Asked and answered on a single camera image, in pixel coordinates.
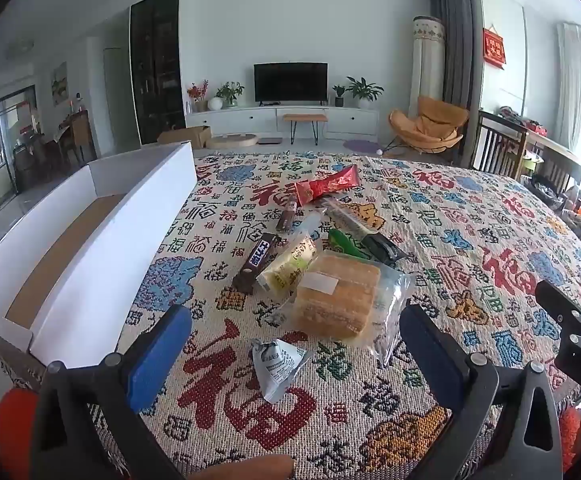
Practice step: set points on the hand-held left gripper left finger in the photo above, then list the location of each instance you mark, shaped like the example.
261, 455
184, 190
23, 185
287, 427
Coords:
158, 355

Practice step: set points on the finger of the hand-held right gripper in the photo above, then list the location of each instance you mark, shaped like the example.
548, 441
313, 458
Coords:
560, 305

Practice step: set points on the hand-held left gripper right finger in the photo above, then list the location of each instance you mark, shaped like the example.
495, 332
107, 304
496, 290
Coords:
433, 355

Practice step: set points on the bagged sliced bread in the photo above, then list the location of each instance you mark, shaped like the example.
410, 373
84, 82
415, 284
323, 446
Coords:
335, 295

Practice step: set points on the clear packet with black ends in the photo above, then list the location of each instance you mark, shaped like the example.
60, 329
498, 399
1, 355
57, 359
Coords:
383, 249

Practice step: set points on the silver snack packet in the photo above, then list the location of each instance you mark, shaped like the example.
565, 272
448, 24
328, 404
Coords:
275, 367

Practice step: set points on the white cardboard box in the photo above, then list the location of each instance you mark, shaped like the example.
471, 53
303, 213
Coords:
120, 230

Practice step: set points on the dark brown chocolate bar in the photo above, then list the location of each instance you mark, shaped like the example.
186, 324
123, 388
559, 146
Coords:
255, 262

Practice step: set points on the green snack packet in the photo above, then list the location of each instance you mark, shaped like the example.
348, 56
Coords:
343, 241

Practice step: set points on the yellow snack packet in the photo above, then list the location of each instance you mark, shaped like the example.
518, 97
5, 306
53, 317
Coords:
288, 265

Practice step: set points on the clear long snack packet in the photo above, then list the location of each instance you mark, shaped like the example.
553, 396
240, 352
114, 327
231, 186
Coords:
343, 215

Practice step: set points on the small brown snack stick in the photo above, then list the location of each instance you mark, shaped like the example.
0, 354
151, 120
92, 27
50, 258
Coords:
287, 215

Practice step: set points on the red snack packet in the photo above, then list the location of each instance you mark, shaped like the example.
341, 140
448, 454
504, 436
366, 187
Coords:
328, 185

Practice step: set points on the printed blanket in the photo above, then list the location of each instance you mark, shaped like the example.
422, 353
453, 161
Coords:
445, 220

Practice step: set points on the cluttered wooden table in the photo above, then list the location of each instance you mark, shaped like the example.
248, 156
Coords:
555, 147

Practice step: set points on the orange clothing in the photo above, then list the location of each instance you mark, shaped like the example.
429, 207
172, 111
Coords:
15, 435

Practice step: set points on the dark wooden slatted chair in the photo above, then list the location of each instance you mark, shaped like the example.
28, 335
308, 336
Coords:
503, 124

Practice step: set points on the white sheer curtain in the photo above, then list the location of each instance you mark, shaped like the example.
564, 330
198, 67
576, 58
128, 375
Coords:
573, 85

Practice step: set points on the brown cardboard box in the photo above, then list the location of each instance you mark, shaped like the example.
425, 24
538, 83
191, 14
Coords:
188, 136

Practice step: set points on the round purple floor mat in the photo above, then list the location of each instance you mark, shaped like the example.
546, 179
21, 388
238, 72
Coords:
360, 145

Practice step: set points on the round beige floor cushion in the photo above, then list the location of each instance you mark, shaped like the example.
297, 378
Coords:
230, 141

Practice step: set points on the orange lounge chair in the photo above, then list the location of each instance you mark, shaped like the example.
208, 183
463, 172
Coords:
430, 120

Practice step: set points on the wooden dining chair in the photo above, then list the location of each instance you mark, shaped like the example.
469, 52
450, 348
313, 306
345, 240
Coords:
83, 135

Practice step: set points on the wooden dining table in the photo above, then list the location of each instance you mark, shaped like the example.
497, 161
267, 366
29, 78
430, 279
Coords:
40, 150

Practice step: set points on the small grey floor mat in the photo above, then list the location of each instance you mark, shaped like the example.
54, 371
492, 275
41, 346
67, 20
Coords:
270, 141

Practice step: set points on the white television cabinet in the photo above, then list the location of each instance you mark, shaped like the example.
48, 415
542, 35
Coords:
350, 120

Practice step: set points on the round white vase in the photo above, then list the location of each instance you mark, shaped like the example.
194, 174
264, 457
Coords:
214, 103

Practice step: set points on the red flowers in vase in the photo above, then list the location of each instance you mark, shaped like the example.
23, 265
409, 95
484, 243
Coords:
196, 91

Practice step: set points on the wooden stool with metal legs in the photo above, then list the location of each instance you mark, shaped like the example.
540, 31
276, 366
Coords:
305, 117

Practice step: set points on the glass sliding door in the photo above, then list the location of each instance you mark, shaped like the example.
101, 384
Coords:
0, 135

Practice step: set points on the green plant in glass vase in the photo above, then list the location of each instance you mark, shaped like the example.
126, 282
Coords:
229, 92

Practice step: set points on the large leafy potted plant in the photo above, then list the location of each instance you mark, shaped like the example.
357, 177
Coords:
363, 90

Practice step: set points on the small potted plant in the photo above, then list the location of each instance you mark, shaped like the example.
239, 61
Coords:
339, 92

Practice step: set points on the covered standing air conditioner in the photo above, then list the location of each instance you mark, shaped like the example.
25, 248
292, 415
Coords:
426, 60

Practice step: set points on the black glass display cabinet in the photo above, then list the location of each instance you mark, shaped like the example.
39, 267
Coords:
158, 70

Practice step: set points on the grey curtain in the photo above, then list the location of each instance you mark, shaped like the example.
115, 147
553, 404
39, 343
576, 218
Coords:
455, 35

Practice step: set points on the black flat television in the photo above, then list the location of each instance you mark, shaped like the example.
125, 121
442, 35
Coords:
290, 82

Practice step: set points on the red wall hanging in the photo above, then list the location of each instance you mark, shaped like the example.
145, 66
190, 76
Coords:
494, 47

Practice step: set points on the framed wall picture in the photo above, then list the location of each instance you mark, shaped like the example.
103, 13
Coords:
59, 82

